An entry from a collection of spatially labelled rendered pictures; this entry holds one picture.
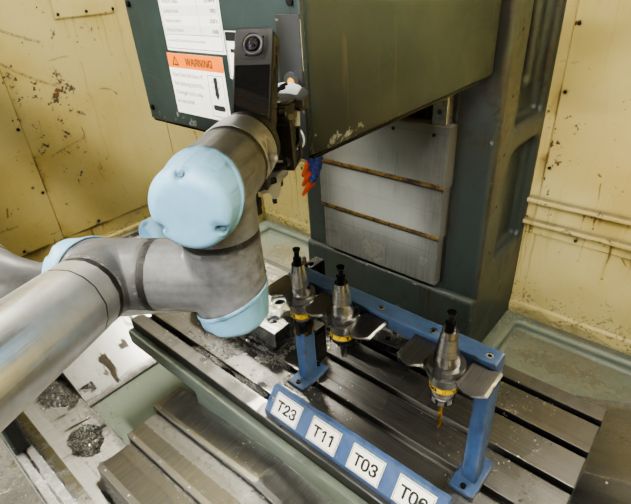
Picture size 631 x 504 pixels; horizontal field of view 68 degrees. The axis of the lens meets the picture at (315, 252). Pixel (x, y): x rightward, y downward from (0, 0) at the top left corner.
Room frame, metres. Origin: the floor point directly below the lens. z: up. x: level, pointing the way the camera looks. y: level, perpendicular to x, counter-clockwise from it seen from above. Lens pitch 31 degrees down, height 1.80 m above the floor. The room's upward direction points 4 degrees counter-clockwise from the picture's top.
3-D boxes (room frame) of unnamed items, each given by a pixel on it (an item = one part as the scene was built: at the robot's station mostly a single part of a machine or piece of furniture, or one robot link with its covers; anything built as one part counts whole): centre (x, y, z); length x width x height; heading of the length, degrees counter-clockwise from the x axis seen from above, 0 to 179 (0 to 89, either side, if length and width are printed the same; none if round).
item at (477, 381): (0.53, -0.24, 1.21); 0.07 x 0.05 x 0.01; 137
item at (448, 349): (0.57, -0.20, 1.26); 0.04 x 0.04 x 0.07
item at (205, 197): (0.40, 0.09, 1.63); 0.11 x 0.08 x 0.09; 167
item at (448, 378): (0.57, -0.20, 1.21); 0.06 x 0.06 x 0.03
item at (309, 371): (0.87, 0.04, 1.05); 0.10 x 0.05 x 0.30; 137
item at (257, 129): (0.47, 0.07, 1.63); 0.08 x 0.05 x 0.08; 77
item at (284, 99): (0.55, 0.05, 1.63); 0.12 x 0.08 x 0.09; 167
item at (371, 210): (1.38, -0.22, 1.16); 0.48 x 0.05 x 0.51; 47
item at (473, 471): (0.57, -0.28, 1.05); 0.10 x 0.05 x 0.30; 137
